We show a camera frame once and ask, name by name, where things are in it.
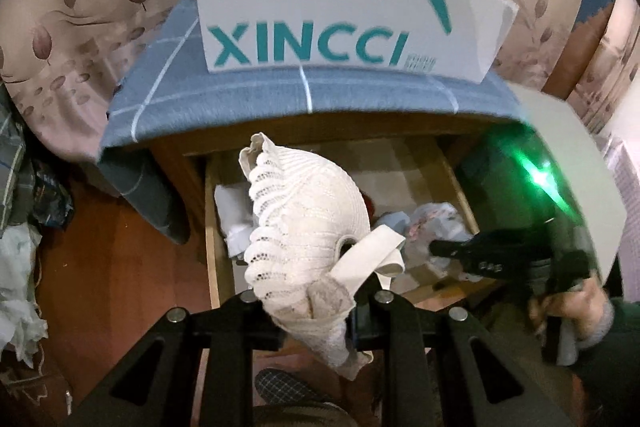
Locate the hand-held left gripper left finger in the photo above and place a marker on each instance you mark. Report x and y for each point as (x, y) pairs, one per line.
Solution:
(235, 332)

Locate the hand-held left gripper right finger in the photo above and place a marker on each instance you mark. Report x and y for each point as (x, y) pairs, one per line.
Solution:
(370, 327)

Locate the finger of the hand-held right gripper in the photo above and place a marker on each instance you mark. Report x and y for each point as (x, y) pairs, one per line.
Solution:
(480, 252)

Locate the white floral underwear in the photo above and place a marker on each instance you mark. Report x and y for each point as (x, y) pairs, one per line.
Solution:
(440, 222)

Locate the wooden drawer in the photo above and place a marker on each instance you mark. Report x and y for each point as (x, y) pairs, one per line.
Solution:
(400, 172)

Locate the red knitted underwear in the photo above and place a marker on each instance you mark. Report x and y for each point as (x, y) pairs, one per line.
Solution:
(367, 204)

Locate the cream lace bra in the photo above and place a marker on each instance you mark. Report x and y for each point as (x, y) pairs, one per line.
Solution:
(300, 217)

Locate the person's right forearm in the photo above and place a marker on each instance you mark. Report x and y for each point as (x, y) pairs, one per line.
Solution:
(615, 377)

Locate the person's right hand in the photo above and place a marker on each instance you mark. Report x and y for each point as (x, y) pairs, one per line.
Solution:
(585, 307)

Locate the checked slipper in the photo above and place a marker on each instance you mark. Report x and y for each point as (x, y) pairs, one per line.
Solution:
(285, 387)

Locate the white board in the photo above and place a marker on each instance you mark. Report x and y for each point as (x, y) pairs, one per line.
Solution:
(570, 137)

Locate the person's leg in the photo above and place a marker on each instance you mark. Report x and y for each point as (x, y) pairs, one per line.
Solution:
(305, 417)

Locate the white folded cloth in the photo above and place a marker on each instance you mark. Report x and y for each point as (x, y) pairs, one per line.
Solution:
(232, 217)

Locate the wooden nightstand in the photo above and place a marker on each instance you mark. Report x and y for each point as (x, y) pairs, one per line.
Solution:
(175, 167)

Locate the blue checked cloth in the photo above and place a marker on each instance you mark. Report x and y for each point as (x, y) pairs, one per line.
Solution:
(250, 92)

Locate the plaid cloth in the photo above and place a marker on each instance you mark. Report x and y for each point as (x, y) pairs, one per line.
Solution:
(12, 157)

